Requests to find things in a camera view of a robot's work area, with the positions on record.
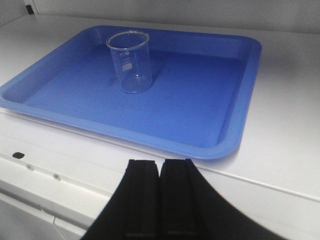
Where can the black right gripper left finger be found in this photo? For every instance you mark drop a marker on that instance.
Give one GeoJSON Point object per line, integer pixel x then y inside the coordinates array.
{"type": "Point", "coordinates": [132, 211]}

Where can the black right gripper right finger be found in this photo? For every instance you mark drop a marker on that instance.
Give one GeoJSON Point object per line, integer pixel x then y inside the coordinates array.
{"type": "Point", "coordinates": [191, 209]}

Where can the clear glass beaker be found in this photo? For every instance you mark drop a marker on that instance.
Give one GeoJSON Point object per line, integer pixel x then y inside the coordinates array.
{"type": "Point", "coordinates": [131, 60]}

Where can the blue plastic tray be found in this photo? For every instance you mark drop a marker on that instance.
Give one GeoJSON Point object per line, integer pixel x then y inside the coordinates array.
{"type": "Point", "coordinates": [196, 107]}

